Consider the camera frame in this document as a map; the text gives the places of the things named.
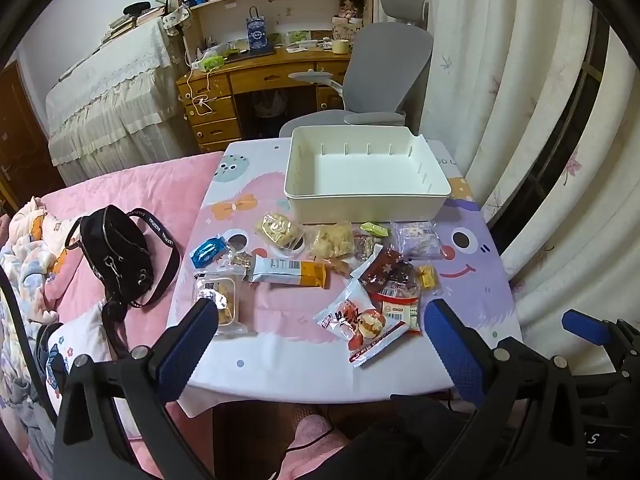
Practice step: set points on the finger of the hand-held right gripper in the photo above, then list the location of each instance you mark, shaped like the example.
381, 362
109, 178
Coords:
585, 325

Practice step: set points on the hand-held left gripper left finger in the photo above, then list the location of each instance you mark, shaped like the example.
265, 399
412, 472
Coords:
185, 345

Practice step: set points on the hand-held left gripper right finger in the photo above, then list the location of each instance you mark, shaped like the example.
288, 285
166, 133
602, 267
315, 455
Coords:
455, 355

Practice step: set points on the clear pastry packet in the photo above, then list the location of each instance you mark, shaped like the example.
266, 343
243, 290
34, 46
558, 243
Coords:
225, 295

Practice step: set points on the red and white wafer packet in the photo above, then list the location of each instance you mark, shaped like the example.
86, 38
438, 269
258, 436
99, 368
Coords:
400, 310

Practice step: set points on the small yellow snack packet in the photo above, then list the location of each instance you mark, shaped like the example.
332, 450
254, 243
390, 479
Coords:
428, 277

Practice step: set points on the blue snack packet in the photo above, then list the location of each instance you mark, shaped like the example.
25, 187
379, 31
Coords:
207, 252

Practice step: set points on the small nut bar packet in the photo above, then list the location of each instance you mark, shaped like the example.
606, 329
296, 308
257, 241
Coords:
365, 247
240, 260

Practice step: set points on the red and white bread packet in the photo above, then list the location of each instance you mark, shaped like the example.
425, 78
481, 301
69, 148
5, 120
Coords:
357, 322

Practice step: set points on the brown brownie packet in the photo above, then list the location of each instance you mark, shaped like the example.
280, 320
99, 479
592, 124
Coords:
390, 270

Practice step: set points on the clear pack white sweets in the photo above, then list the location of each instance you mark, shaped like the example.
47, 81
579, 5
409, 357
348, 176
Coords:
417, 240

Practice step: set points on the white and orange bar packet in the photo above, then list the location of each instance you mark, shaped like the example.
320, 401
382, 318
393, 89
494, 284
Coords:
285, 271

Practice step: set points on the clear rice cracker packet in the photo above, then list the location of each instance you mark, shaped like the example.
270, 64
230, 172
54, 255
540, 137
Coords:
277, 230
330, 242

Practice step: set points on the green snack packet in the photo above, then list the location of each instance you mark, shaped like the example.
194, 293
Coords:
376, 230

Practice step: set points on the white plastic storage box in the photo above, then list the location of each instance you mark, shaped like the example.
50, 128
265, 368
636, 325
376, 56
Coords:
370, 175

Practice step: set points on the cartoon printed pillow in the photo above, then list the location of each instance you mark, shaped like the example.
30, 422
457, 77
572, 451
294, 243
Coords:
90, 332

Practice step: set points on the person's leg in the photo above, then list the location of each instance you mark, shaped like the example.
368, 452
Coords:
400, 435

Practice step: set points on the black handbag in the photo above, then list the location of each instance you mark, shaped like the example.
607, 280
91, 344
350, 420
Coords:
115, 255

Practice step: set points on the pink slipper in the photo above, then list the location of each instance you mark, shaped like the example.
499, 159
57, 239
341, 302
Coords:
315, 430

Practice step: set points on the pink blanket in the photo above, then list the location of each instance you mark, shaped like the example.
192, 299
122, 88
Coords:
150, 185

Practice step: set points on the cartoon print fleece blanket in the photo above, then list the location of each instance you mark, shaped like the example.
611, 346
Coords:
30, 255

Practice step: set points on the trash bag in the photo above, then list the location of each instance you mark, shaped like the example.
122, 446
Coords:
269, 104

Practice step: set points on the white lace cover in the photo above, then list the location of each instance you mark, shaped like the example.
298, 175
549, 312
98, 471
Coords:
110, 90

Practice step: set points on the wooden door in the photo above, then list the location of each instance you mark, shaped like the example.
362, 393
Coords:
20, 130

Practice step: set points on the wooden desk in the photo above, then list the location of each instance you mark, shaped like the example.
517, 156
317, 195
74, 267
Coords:
260, 77

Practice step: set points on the white floral curtain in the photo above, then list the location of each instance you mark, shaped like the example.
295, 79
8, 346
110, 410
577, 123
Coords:
500, 60

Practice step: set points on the green tissue pack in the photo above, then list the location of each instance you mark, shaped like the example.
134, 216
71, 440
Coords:
212, 62

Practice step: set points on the grey office chair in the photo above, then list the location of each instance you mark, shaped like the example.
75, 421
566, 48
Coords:
385, 70

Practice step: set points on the blue gift bag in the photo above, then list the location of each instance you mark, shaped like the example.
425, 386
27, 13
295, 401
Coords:
257, 35

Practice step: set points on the floral cloth bag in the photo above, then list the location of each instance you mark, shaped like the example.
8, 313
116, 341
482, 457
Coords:
176, 19

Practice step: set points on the stack of books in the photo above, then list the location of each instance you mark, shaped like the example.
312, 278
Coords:
130, 22

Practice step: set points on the cream mug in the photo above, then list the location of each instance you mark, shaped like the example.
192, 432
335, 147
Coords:
340, 46

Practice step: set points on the black hat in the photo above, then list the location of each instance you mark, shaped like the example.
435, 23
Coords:
136, 8

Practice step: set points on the wooden bookshelf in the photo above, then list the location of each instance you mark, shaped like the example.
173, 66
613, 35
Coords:
280, 5

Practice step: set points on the doll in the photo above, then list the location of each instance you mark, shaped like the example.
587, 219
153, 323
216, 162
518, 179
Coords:
350, 5

